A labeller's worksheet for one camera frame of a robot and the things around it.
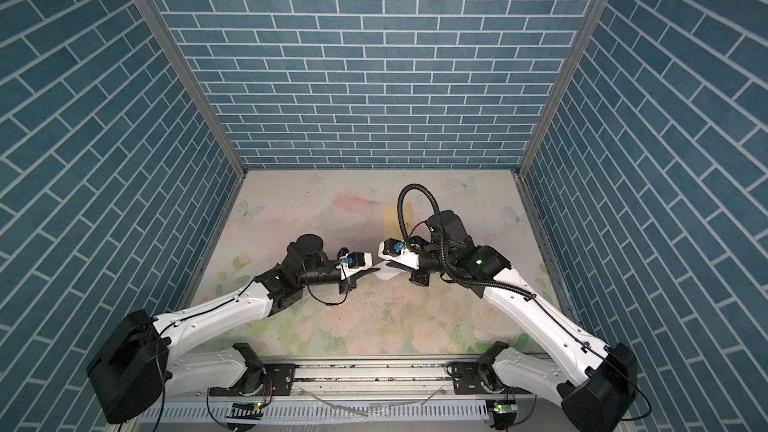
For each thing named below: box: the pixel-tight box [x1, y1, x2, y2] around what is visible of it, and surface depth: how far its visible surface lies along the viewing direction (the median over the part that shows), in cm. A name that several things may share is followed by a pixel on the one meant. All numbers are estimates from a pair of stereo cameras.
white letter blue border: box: [372, 260, 404, 281], surface depth 76 cm
